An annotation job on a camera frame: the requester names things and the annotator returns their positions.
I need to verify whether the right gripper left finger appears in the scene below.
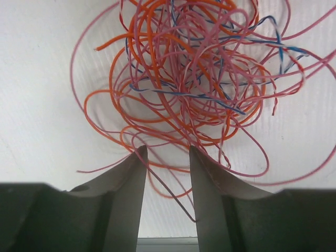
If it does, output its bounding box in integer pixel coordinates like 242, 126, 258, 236
69, 145, 148, 251

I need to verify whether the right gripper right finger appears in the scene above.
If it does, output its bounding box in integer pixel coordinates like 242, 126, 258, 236
190, 146, 281, 251

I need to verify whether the wire bundle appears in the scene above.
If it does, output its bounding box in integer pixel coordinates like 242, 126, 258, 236
69, 0, 336, 224

